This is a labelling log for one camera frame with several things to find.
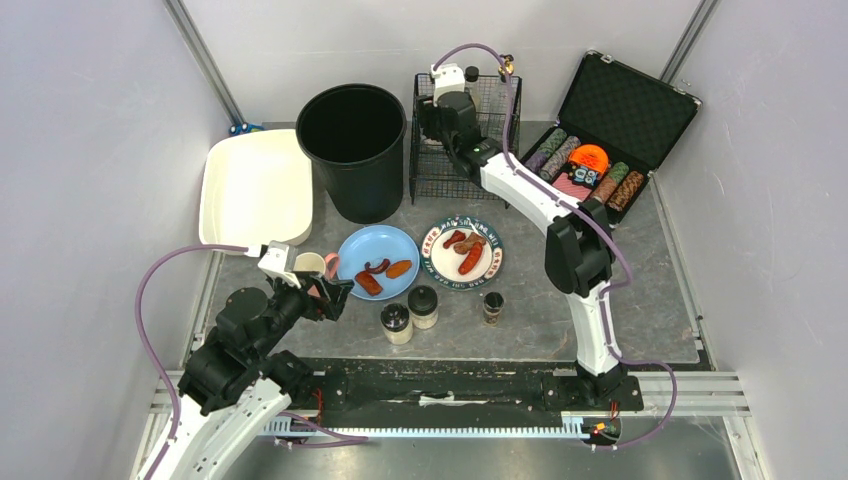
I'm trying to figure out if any spice jar black lid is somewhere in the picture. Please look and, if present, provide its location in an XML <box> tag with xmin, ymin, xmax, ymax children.
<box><xmin>380</xmin><ymin>303</ymin><xmax>414</xmax><ymax>345</ymax></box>
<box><xmin>407</xmin><ymin>285</ymin><xmax>438</xmax><ymax>330</ymax></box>

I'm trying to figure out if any clear bottle gold pump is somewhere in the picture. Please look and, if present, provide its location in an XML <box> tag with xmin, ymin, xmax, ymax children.
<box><xmin>490</xmin><ymin>53</ymin><xmax>518</xmax><ymax>158</ymax></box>

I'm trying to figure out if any sauce bottle red label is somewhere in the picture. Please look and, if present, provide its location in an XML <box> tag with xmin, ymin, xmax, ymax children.
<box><xmin>464</xmin><ymin>66</ymin><xmax>482</xmax><ymax>113</ymax></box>

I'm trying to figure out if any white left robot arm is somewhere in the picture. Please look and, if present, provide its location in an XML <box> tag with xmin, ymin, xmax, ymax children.
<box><xmin>138</xmin><ymin>272</ymin><xmax>354</xmax><ymax>479</ymax></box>

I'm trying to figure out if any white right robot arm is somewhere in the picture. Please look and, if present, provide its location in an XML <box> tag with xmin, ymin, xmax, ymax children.
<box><xmin>415</xmin><ymin>91</ymin><xmax>627</xmax><ymax>405</ymax></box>

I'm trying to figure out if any red-brown meat roll toy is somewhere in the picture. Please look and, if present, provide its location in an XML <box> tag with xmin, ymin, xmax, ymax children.
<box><xmin>354</xmin><ymin>271</ymin><xmax>383</xmax><ymax>297</ymax></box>

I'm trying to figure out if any brown octopus tentacle toy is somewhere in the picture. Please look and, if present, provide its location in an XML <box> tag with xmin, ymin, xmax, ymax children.
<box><xmin>364</xmin><ymin>258</ymin><xmax>391</xmax><ymax>275</ymax></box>

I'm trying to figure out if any blue plate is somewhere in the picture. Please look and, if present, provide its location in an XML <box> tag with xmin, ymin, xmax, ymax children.
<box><xmin>336</xmin><ymin>225</ymin><xmax>420</xmax><ymax>301</ymax></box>

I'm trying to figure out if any orange nugget toy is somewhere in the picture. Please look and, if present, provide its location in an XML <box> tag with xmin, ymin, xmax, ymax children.
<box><xmin>385</xmin><ymin>260</ymin><xmax>413</xmax><ymax>279</ymax></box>

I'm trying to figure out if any black trash bin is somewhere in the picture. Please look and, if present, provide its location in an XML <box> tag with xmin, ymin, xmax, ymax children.
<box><xmin>296</xmin><ymin>83</ymin><xmax>407</xmax><ymax>224</ymax></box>

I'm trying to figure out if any red drumstick toy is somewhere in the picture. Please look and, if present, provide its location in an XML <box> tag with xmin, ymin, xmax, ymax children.
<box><xmin>443</xmin><ymin>229</ymin><xmax>466</xmax><ymax>249</ymax></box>

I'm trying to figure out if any green poker chip roll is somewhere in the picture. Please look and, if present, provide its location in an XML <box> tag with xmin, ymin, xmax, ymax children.
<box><xmin>524</xmin><ymin>128</ymin><xmax>568</xmax><ymax>173</ymax></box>

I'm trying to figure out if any pink poker chip roll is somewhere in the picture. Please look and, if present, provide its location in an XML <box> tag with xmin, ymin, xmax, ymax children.
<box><xmin>538</xmin><ymin>135</ymin><xmax>581</xmax><ymax>183</ymax></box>

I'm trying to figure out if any brown steak piece toy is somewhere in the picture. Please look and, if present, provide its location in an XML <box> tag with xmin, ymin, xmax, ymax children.
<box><xmin>452</xmin><ymin>232</ymin><xmax>486</xmax><ymax>255</ymax></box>

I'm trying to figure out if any white patterned rim plate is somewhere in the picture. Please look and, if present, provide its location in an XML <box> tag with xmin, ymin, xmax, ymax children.
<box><xmin>420</xmin><ymin>215</ymin><xmax>505</xmax><ymax>291</ymax></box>

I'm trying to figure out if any white rectangular basin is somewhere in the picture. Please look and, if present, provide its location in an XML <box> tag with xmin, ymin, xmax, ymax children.
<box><xmin>198</xmin><ymin>129</ymin><xmax>314</xmax><ymax>247</ymax></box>

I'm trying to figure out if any red sausage toy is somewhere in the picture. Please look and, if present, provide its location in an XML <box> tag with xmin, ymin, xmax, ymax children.
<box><xmin>458</xmin><ymin>242</ymin><xmax>484</xmax><ymax>275</ymax></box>

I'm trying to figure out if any blue dice box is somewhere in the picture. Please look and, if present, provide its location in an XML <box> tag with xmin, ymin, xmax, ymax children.
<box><xmin>572</xmin><ymin>166</ymin><xmax>603</xmax><ymax>188</ymax></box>

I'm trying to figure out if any small dark spice jar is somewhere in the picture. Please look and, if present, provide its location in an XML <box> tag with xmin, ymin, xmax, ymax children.
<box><xmin>483</xmin><ymin>292</ymin><xmax>505</xmax><ymax>326</ymax></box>

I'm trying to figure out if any orange round toy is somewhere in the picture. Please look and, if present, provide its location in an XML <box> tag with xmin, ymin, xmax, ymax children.
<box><xmin>569</xmin><ymin>144</ymin><xmax>610</xmax><ymax>174</ymax></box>

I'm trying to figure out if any pink card deck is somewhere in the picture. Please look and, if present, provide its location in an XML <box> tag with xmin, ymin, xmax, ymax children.
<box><xmin>552</xmin><ymin>173</ymin><xmax>593</xmax><ymax>201</ymax></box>

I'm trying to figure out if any green brown chip roll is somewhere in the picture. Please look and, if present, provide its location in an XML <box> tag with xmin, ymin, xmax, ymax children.
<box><xmin>589</xmin><ymin>162</ymin><xmax>630</xmax><ymax>203</ymax></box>

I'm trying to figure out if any blue toy car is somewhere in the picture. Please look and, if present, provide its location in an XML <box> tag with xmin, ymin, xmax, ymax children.
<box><xmin>229</xmin><ymin>122</ymin><xmax>265</xmax><ymax>136</ymax></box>

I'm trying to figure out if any black poker chip case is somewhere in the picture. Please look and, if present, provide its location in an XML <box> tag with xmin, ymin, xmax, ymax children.
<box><xmin>520</xmin><ymin>50</ymin><xmax>702</xmax><ymax>225</ymax></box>

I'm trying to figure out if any brown poker chip roll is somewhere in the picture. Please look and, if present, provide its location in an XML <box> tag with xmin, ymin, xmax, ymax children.
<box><xmin>606</xmin><ymin>171</ymin><xmax>646</xmax><ymax>212</ymax></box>

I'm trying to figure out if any pink handled cream mug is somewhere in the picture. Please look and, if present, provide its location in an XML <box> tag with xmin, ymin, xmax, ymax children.
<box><xmin>294</xmin><ymin>252</ymin><xmax>340</xmax><ymax>280</ymax></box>

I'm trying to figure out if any black wire basket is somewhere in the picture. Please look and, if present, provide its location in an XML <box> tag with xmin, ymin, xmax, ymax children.
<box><xmin>408</xmin><ymin>73</ymin><xmax>507</xmax><ymax>202</ymax></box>

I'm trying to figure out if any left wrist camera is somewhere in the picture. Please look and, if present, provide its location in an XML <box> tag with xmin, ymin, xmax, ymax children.
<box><xmin>257</xmin><ymin>241</ymin><xmax>301</xmax><ymax>288</ymax></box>

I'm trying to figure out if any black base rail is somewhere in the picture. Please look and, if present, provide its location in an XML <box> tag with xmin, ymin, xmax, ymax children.
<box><xmin>299</xmin><ymin>358</ymin><xmax>644</xmax><ymax>430</ymax></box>

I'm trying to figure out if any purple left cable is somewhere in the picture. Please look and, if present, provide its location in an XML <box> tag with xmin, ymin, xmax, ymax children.
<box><xmin>134</xmin><ymin>244</ymin><xmax>263</xmax><ymax>480</ymax></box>

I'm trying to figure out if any purple cable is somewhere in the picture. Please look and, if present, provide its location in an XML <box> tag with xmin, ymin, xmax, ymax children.
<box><xmin>431</xmin><ymin>42</ymin><xmax>678</xmax><ymax>452</ymax></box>
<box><xmin>134</xmin><ymin>244</ymin><xmax>263</xmax><ymax>480</ymax></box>

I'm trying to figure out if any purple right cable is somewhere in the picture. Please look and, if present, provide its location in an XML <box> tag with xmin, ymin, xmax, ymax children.
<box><xmin>431</xmin><ymin>42</ymin><xmax>678</xmax><ymax>452</ymax></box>

